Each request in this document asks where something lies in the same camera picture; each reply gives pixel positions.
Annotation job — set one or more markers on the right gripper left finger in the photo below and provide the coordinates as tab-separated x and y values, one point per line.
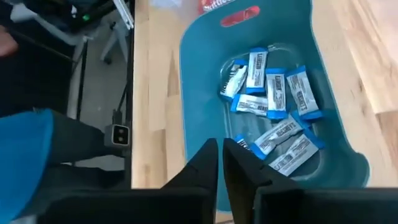
199	180

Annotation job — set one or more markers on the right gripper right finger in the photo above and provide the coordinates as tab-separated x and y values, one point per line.
242	180

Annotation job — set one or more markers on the Hershey's white blue candy bar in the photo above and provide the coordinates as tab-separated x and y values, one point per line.
234	81
293	155
276	93
276	135
303	93
250	105
242	141
257	70

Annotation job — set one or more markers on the teal plastic bin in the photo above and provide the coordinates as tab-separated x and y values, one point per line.
205	77

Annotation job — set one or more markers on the red Skittles bag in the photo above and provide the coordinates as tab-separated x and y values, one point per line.
239	15

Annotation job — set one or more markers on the white chair base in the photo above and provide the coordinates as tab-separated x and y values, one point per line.
116	37

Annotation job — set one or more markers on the blue cloth object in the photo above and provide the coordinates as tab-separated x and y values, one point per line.
21	161

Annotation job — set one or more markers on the black box green light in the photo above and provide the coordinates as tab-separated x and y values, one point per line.
85	17

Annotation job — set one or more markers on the person's hand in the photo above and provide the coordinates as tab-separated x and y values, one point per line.
7	42

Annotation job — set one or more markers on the small grey depth camera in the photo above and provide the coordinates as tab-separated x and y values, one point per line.
119	135

